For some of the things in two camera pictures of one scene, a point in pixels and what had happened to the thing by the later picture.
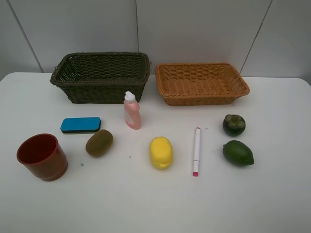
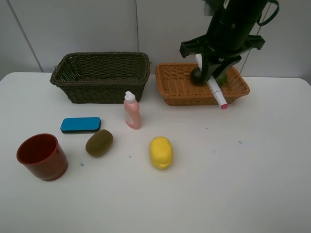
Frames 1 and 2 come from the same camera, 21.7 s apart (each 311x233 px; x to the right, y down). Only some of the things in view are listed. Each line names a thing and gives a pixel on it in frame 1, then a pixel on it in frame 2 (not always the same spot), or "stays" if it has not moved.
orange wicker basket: (199, 84) stays
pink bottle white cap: (131, 108) stays
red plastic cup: (42, 154) stays
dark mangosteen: (233, 125) → (196, 76)
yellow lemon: (161, 152) stays
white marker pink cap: (197, 152) → (212, 84)
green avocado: (237, 153) → (221, 79)
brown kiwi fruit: (98, 143) stays
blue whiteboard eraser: (72, 125) stays
